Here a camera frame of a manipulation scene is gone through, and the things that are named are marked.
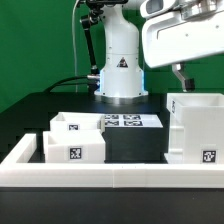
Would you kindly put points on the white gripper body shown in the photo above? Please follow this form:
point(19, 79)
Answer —
point(167, 39)

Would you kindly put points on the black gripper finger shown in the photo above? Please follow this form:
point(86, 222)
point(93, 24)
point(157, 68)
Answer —
point(188, 84)

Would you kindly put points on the white drawer cabinet box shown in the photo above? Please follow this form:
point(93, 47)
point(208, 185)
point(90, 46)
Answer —
point(196, 130)

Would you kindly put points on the white drawer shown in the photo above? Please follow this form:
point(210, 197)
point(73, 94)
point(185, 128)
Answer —
point(85, 146)
point(73, 121)

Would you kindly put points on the white front drawer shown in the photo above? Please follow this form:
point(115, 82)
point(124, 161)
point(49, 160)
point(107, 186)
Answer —
point(85, 146)

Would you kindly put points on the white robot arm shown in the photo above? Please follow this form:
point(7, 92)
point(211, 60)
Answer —
point(121, 79)

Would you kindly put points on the white tag sheet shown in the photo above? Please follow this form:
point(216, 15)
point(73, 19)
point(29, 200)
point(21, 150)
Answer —
point(132, 120)

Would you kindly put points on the white U-shaped boundary fence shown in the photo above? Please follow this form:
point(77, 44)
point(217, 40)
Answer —
point(17, 171)

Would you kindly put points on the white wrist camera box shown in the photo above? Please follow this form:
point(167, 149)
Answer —
point(152, 8)

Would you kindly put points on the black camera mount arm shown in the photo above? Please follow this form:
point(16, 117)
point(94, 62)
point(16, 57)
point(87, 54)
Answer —
point(92, 18)

